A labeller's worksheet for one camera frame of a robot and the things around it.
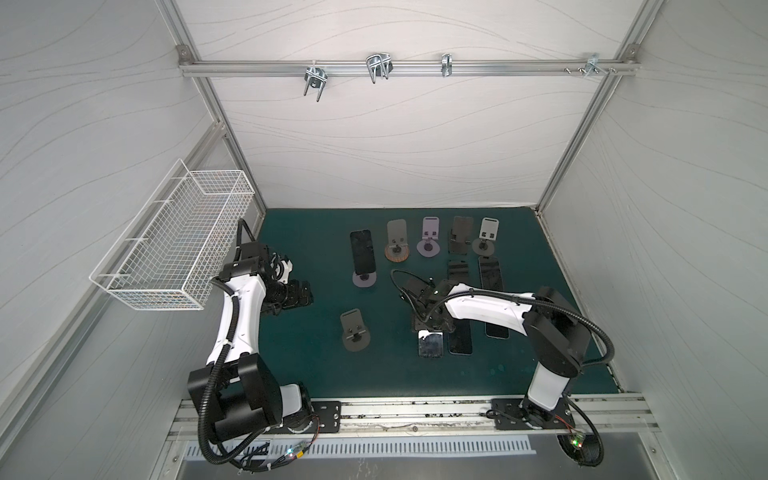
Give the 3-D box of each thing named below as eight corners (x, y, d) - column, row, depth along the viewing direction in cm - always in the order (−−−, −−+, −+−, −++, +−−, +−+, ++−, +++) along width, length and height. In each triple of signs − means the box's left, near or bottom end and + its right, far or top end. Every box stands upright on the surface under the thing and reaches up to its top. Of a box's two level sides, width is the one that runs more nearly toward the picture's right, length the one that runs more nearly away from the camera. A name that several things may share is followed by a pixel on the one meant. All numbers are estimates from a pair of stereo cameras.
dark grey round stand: (349, 357, 85) (344, 342, 77) (340, 333, 90) (334, 317, 81) (371, 346, 87) (369, 331, 79) (361, 323, 92) (358, 307, 83)
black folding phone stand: (449, 254, 109) (455, 231, 99) (446, 239, 114) (452, 216, 104) (468, 254, 109) (477, 231, 99) (465, 239, 114) (473, 216, 104)
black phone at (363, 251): (356, 283, 101) (351, 255, 89) (354, 260, 108) (349, 230, 95) (376, 280, 102) (374, 252, 90) (373, 257, 108) (370, 228, 96)
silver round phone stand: (470, 252, 110) (476, 235, 102) (475, 233, 116) (481, 215, 108) (489, 258, 108) (496, 240, 100) (493, 238, 114) (500, 220, 106)
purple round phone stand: (417, 257, 108) (419, 236, 98) (415, 237, 114) (418, 216, 105) (437, 257, 108) (442, 236, 99) (435, 237, 114) (439, 216, 105)
